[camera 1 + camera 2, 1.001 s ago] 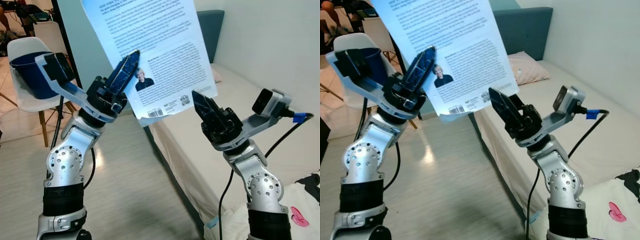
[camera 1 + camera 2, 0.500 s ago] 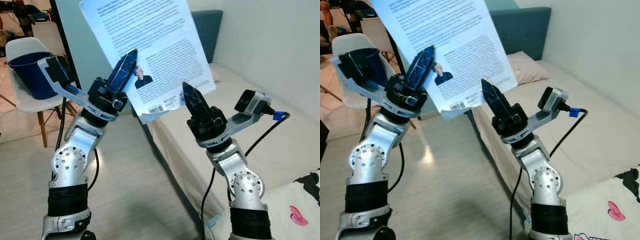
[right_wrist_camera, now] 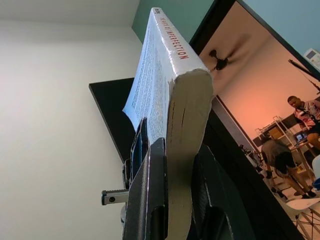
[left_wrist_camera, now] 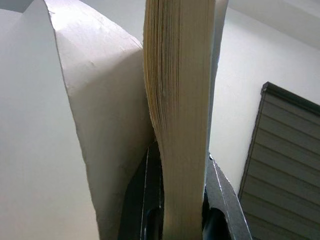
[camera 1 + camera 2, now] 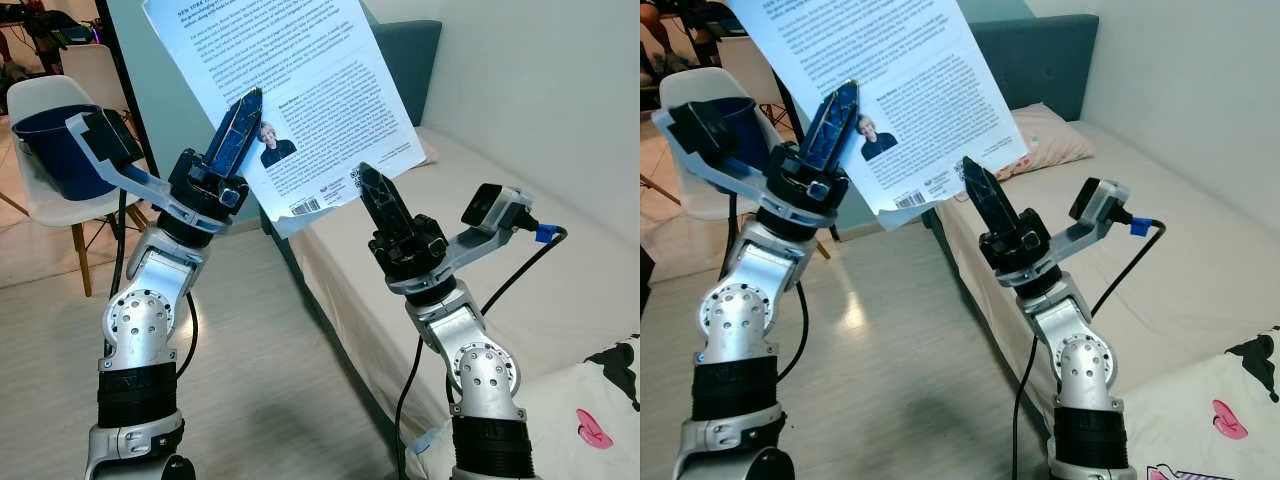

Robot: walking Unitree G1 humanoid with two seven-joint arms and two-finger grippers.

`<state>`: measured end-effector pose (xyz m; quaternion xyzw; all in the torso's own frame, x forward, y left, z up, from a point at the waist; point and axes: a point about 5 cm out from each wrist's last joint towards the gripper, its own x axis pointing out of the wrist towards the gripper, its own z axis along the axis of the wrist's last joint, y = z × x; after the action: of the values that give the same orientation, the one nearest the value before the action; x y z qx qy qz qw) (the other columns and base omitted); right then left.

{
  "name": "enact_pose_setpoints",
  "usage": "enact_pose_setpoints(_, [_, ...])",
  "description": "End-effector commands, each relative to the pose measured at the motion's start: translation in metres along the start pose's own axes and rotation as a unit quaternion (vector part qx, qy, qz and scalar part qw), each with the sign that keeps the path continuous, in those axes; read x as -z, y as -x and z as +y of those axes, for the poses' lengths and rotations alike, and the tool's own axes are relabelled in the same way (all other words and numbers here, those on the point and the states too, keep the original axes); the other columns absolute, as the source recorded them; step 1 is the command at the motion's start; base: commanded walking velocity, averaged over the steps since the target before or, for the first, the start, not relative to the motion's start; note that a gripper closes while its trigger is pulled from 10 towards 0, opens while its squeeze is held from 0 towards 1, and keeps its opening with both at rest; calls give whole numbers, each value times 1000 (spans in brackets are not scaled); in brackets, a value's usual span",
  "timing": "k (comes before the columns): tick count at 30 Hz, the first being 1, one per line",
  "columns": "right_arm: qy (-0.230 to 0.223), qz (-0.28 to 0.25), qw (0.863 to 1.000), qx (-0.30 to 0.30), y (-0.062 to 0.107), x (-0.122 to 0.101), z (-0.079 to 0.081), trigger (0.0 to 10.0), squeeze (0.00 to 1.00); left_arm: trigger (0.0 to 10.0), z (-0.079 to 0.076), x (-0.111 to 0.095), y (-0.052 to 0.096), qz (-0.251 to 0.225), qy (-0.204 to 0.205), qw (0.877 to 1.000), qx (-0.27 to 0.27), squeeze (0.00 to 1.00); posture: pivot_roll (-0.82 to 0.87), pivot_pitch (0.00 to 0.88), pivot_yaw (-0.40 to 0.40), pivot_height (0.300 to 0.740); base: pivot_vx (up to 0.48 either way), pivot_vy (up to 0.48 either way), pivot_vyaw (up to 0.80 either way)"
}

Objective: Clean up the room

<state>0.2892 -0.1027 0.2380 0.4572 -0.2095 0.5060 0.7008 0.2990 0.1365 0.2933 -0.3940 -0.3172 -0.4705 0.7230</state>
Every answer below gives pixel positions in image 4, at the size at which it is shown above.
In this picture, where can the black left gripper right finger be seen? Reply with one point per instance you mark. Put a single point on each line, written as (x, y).
(232, 212)

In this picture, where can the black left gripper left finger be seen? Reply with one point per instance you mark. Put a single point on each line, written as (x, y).
(142, 200)

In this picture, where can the grey window roller blind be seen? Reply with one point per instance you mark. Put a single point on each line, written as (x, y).
(287, 162)

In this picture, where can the grey paperback book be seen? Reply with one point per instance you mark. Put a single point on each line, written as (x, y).
(180, 100)

